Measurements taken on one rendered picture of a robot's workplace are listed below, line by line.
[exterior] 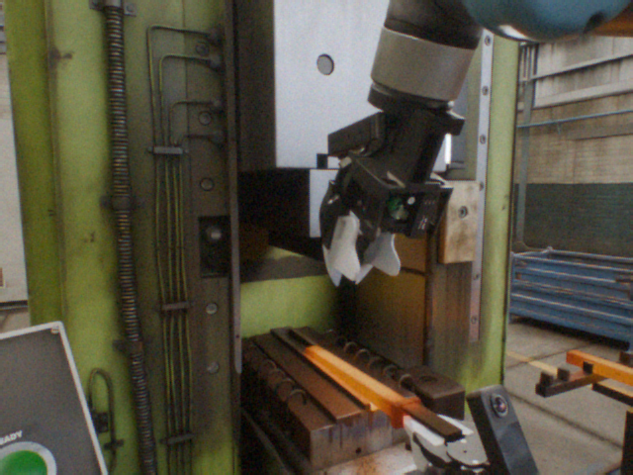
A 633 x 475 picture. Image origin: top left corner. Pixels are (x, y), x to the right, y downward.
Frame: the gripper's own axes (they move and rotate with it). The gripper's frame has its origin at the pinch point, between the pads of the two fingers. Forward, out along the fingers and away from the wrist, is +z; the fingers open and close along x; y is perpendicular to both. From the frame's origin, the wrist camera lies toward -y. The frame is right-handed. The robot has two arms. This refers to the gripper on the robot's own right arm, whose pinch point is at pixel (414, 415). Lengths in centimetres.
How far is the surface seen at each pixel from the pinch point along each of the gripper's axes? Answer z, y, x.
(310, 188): 8.2, -32.4, -11.9
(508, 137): 23, -44, 45
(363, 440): 8.9, 7.6, -3.0
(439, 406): 8.9, 5.8, 12.9
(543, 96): 531, -218, 765
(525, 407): 123, 101, 191
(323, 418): 11.3, 3.4, -8.7
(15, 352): 3.0, -17.1, -46.0
